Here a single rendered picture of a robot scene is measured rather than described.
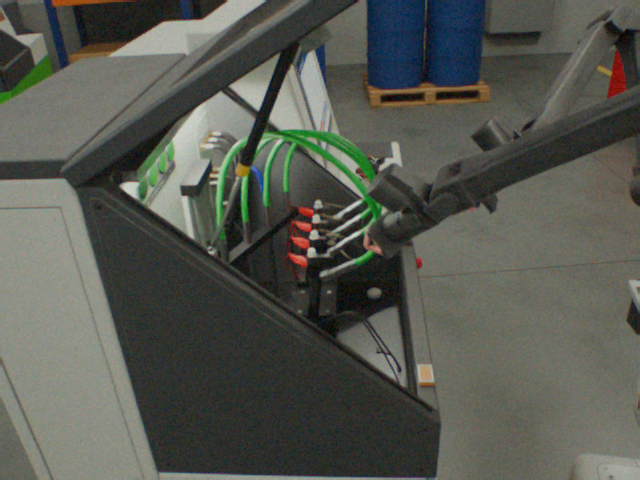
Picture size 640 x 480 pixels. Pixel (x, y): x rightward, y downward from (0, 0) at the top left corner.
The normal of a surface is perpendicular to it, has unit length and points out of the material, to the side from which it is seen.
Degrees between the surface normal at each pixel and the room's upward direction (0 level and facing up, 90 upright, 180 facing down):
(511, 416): 0
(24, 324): 90
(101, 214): 90
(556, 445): 0
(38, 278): 90
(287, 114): 90
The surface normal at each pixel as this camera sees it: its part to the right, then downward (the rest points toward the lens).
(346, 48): 0.06, 0.50
